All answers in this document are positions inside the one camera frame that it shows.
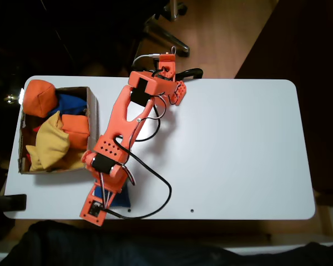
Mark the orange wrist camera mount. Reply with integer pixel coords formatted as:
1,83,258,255
79,185,113,227

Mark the small orange bean bag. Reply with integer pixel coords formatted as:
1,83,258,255
60,114,90,151

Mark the shiny metal fixture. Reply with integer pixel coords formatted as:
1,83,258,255
4,88,25,105

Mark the white servo wire bundle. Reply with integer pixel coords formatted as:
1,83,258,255
99,171,114,208

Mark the office chair base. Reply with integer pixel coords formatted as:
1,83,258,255
143,0,191,58

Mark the large orange bean bag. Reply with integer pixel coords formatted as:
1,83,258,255
22,79,59,119

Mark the blue bean bag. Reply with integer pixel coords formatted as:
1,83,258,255
93,185,131,208
46,93,88,119

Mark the white power cable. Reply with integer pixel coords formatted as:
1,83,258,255
132,53,162,69

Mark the large yellow bean bag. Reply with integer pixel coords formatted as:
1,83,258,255
35,110,70,170

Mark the flat yellow bean bag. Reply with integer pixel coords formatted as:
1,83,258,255
26,144,85,172

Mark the black table clamp block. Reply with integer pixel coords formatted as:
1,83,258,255
0,193,27,213

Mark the cardboard box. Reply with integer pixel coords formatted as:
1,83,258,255
18,86,99,175

